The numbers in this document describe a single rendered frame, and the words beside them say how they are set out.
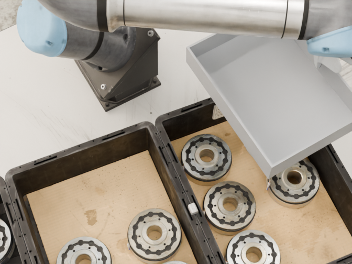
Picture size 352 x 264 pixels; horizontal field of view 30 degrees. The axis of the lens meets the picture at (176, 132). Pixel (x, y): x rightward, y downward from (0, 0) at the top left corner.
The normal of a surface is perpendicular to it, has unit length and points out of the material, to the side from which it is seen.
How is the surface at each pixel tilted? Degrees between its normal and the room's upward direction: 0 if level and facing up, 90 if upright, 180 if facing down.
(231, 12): 44
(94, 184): 0
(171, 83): 0
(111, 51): 66
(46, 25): 49
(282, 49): 2
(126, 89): 90
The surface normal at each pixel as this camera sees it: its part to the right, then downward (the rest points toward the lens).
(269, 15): -0.06, 0.29
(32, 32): -0.59, 0.11
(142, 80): 0.51, 0.77
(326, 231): 0.02, -0.45
